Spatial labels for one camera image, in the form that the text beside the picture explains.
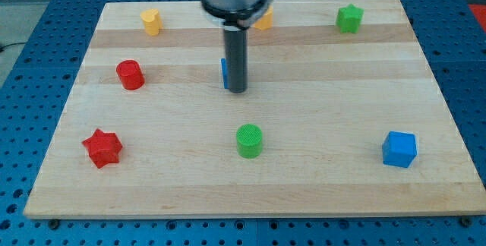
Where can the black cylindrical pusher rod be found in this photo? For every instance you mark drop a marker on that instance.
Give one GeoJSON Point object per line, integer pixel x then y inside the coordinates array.
{"type": "Point", "coordinates": [236, 60]}

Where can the blue triangle block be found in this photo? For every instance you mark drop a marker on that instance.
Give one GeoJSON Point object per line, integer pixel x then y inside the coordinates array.
{"type": "Point", "coordinates": [224, 73]}

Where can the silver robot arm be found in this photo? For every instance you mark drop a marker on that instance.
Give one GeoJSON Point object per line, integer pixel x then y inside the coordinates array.
{"type": "Point", "coordinates": [235, 17]}

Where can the yellow block behind arm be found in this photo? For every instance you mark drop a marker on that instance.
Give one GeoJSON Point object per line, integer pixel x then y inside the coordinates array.
{"type": "Point", "coordinates": [266, 21]}

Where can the yellow heart block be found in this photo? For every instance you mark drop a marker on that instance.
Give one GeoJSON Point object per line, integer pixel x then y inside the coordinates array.
{"type": "Point", "coordinates": [152, 21]}

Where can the green cylinder block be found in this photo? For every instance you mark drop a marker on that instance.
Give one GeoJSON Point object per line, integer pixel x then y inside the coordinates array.
{"type": "Point", "coordinates": [249, 139]}

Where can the red cylinder block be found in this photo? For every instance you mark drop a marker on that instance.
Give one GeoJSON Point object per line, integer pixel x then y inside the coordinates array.
{"type": "Point", "coordinates": [130, 74]}

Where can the green star block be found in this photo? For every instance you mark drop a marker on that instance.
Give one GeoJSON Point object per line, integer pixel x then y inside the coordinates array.
{"type": "Point", "coordinates": [349, 18]}

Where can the light wooden board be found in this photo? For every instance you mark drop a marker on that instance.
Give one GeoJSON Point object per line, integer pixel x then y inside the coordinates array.
{"type": "Point", "coordinates": [342, 117]}

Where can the red star block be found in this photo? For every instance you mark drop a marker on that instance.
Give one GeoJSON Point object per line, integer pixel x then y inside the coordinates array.
{"type": "Point", "coordinates": [103, 148]}

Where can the blue cube block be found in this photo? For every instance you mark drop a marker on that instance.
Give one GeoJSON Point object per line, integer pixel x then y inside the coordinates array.
{"type": "Point", "coordinates": [399, 149]}

